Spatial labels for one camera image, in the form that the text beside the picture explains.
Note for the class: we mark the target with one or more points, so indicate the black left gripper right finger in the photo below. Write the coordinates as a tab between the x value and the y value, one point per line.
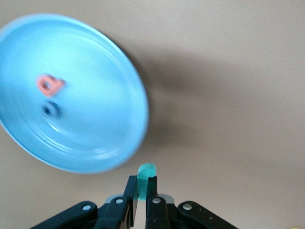
157	214

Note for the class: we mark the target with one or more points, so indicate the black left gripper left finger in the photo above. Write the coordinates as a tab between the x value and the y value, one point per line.
114	214

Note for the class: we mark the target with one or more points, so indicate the teal letter j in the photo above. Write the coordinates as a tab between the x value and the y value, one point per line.
143	183

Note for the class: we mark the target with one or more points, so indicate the blue letter o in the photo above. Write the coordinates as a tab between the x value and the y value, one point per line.
56	109

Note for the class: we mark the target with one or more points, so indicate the pink letter p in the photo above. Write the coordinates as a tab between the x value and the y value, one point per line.
56	89

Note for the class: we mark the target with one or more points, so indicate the blue plate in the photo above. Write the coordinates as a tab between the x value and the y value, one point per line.
95	59

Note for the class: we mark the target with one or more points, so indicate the brown table cover sheet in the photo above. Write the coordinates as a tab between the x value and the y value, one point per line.
226	71

